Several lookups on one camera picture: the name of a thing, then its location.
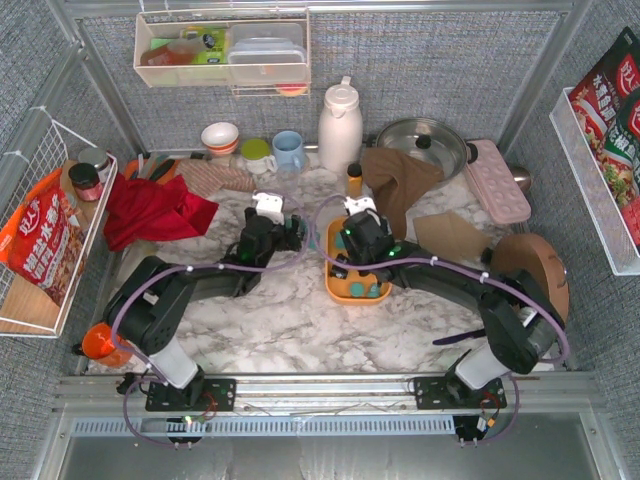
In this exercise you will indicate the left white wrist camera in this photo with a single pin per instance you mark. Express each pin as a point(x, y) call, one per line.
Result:
point(270, 206)

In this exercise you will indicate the cream wall storage rack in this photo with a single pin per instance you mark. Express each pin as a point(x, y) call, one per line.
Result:
point(163, 59)

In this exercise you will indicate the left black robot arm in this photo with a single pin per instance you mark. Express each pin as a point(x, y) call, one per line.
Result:
point(148, 308)

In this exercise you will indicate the pink egg tray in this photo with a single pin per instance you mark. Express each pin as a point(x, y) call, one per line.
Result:
point(491, 181)

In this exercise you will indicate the brown cork mat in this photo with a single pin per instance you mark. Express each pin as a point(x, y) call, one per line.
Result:
point(451, 237)

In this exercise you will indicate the clear plastic food containers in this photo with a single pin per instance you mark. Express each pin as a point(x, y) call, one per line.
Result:
point(267, 53)

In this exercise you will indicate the green lidded white cup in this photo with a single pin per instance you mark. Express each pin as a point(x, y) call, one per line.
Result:
point(257, 157)

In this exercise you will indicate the round wooden board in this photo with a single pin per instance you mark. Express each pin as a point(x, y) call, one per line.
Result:
point(534, 254)

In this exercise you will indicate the white wire basket left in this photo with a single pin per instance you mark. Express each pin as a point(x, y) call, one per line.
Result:
point(26, 310)

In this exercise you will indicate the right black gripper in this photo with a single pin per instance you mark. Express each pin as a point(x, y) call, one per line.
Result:
point(347, 248)

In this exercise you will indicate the orange cup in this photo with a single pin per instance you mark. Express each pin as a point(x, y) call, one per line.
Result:
point(97, 345)

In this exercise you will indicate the brown towel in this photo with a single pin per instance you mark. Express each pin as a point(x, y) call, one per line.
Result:
point(397, 182)

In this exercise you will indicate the steel pot with lid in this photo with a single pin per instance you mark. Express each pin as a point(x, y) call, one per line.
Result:
point(431, 142)

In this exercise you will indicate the red cloth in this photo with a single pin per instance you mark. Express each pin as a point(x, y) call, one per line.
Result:
point(140, 209)

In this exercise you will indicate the white wire basket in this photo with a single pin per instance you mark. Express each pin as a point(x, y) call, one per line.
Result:
point(614, 236)
point(26, 310)

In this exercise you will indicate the silver lidded jar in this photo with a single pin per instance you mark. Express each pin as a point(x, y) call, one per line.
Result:
point(99, 159)

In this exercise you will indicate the dark lidded jar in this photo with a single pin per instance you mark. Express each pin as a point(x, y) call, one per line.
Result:
point(86, 182)

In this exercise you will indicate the striped beige cloth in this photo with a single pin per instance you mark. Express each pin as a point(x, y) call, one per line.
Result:
point(204, 178)

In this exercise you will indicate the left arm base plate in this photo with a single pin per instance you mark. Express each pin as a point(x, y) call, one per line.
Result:
point(215, 394)

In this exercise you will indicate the green drink bottle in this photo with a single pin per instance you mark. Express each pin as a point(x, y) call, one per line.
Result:
point(215, 41)

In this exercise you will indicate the orange spice bottle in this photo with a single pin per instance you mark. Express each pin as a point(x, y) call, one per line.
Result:
point(354, 180)

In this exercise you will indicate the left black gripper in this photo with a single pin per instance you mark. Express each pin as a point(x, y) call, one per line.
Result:
point(288, 230)

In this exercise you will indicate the red seasoning bags right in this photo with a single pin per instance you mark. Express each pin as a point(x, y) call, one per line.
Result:
point(606, 105)

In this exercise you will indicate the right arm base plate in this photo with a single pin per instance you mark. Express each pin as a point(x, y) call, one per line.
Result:
point(442, 392)

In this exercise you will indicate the dark teal capsule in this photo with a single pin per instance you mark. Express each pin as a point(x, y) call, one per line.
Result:
point(374, 291)

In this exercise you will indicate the purple spatula handle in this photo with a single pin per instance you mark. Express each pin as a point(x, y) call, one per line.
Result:
point(453, 339)

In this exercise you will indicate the orange plastic storage basket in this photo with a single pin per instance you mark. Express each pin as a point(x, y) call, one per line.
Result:
point(351, 291)

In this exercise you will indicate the white wire basket right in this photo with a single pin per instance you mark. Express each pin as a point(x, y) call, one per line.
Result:
point(614, 236)

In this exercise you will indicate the blue mug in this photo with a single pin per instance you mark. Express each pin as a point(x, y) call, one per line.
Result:
point(288, 150)

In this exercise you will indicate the black coffee capsule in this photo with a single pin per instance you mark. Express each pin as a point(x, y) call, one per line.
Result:
point(338, 272)

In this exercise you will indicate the white thermos jug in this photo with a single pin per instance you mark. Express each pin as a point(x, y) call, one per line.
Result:
point(340, 129)

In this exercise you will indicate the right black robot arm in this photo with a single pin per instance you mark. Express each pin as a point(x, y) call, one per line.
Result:
point(519, 321)

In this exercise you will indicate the white orange striped bowl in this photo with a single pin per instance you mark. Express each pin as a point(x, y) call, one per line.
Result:
point(221, 138)

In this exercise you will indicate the red seasoning bag left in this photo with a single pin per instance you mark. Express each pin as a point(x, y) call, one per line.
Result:
point(40, 243)

